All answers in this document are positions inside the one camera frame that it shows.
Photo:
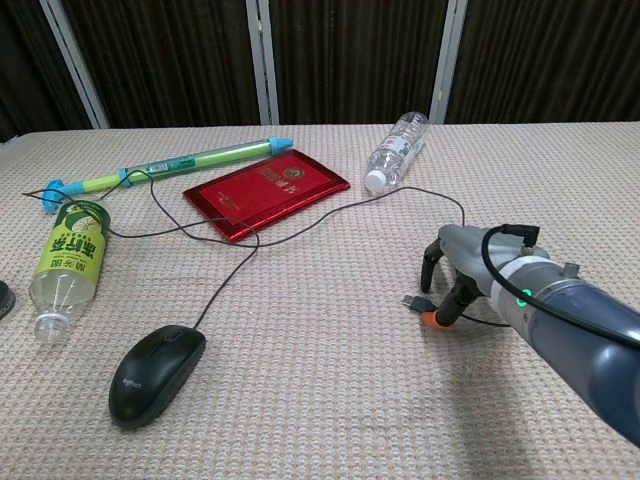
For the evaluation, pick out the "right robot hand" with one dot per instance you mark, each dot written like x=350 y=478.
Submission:
x=470 y=255

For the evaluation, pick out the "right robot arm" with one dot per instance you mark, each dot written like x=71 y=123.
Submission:
x=590 y=350

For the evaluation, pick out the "green and blue hand pump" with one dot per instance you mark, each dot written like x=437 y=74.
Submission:
x=200 y=157

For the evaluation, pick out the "black computer mouse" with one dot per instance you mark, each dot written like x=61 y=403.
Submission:
x=155 y=380

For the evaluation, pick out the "clear plastic water bottle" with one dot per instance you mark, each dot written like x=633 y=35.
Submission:
x=397 y=150

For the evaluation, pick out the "beige woven tablecloth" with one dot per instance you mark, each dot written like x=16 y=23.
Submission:
x=320 y=360

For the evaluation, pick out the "black pleated curtain panel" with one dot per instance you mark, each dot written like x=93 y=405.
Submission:
x=170 y=60
x=355 y=60
x=30 y=60
x=550 y=60

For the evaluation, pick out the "red certificate booklet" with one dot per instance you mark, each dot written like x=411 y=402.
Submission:
x=265 y=192

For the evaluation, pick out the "green label drink bottle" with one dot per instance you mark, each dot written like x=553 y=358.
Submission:
x=72 y=250

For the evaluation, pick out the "black round disc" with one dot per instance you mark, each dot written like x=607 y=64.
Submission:
x=5 y=300

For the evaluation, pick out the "white partition post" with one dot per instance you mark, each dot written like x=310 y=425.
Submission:
x=447 y=65
x=262 y=65
x=75 y=65

